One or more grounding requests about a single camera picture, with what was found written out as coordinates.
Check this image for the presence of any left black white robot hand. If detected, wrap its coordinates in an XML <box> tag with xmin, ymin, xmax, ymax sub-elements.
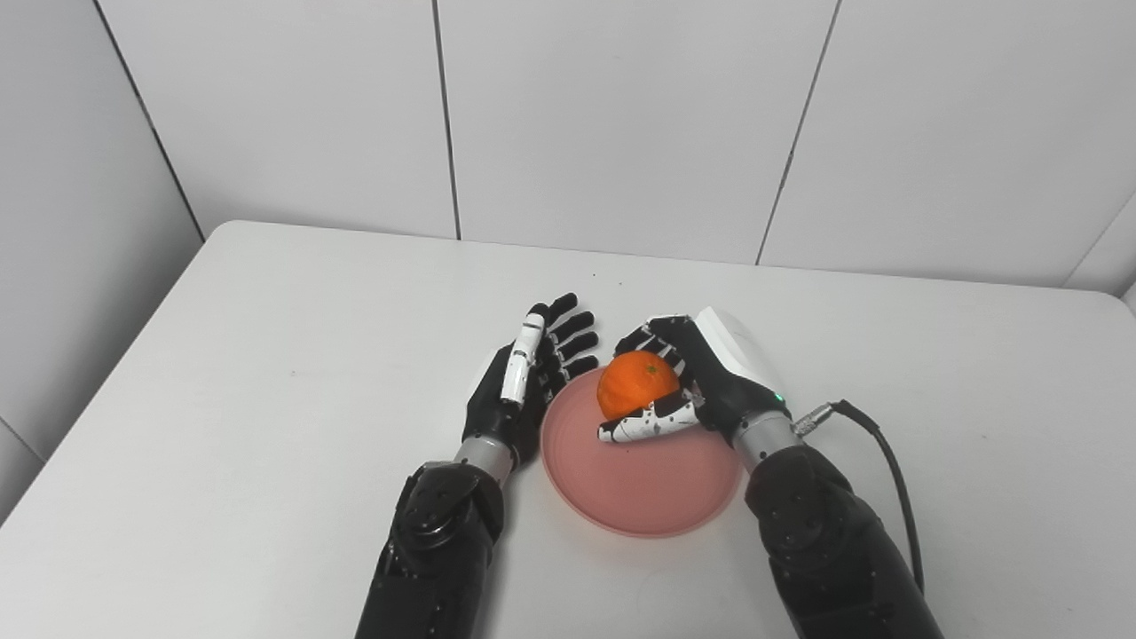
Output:
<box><xmin>461</xmin><ymin>293</ymin><xmax>600</xmax><ymax>467</ymax></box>

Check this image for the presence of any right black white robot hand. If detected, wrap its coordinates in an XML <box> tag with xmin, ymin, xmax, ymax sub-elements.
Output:
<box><xmin>597</xmin><ymin>307</ymin><xmax>793</xmax><ymax>445</ymax></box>

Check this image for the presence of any orange fruit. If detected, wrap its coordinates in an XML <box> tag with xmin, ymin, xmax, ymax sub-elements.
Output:
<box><xmin>596</xmin><ymin>350</ymin><xmax>682</xmax><ymax>422</ymax></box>

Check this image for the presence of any pink round plate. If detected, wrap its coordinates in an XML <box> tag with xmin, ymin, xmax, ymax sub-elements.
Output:
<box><xmin>540</xmin><ymin>367</ymin><xmax>746</xmax><ymax>540</ymax></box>

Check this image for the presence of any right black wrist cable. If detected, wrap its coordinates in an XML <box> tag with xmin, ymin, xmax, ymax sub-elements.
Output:
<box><xmin>793</xmin><ymin>399</ymin><xmax>926</xmax><ymax>596</ymax></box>

